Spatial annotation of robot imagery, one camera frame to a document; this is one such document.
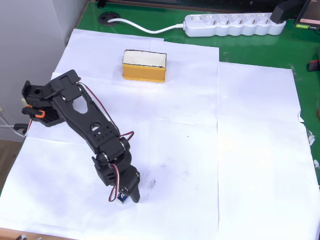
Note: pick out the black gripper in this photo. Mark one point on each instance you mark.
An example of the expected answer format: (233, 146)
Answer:
(133, 184)

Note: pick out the dark blue Ain block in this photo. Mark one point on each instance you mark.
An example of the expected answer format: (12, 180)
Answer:
(122, 198)

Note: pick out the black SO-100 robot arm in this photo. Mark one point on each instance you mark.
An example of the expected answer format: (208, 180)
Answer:
(82, 120)

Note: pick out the yellow box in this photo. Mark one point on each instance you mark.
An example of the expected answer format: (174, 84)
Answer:
(143, 72)

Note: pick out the white paper table cover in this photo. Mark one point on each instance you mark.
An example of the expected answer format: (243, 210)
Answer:
(200, 150)

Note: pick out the black orange table clamp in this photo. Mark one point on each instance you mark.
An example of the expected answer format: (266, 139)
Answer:
(37, 113)

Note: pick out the green desk mat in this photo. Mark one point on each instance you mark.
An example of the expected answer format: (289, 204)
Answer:
(250, 47)

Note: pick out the white power strip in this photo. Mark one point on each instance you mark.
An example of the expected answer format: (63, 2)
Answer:
(235, 27)

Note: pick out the red and black small tool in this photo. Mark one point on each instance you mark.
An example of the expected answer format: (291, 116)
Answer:
(313, 66)

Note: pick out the black power adapter plug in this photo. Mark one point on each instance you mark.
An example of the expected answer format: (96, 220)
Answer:
(282, 11)

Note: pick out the black box with green label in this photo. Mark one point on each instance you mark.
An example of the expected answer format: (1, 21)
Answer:
(308, 15)

